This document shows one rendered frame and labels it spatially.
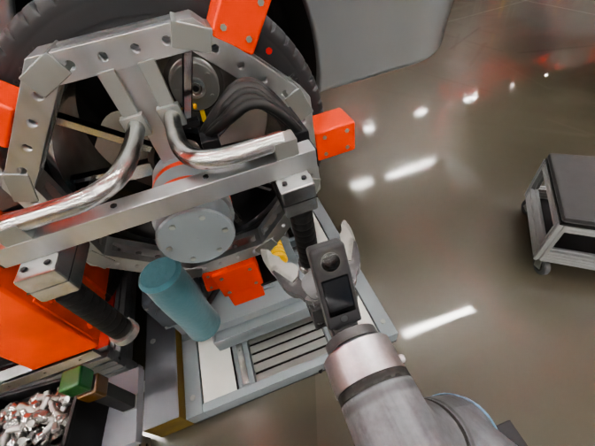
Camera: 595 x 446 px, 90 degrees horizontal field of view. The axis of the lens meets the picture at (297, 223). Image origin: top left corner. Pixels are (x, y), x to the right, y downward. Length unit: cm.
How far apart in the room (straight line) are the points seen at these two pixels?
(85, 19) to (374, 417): 65
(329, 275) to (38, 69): 47
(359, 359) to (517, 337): 111
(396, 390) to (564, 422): 105
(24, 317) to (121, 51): 57
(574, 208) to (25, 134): 151
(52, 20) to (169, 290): 47
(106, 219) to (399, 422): 40
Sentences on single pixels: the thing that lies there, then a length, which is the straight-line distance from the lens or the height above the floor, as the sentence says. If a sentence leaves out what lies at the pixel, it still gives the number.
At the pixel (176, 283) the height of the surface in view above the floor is 72.
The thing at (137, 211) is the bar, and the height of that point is 97.
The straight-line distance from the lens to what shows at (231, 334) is 123.
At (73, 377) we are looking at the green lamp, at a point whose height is 66.
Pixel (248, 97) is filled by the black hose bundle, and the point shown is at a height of 104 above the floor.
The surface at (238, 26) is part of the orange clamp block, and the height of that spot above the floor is 110.
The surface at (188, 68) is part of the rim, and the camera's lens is 65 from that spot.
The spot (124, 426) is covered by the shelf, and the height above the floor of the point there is 45.
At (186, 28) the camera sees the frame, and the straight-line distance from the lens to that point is 53.
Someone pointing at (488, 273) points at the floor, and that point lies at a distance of 155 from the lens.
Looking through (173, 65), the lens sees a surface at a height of 92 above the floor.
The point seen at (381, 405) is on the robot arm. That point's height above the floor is 85.
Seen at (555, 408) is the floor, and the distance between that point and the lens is 139.
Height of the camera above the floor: 121
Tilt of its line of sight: 47 degrees down
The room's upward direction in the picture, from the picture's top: 12 degrees counter-clockwise
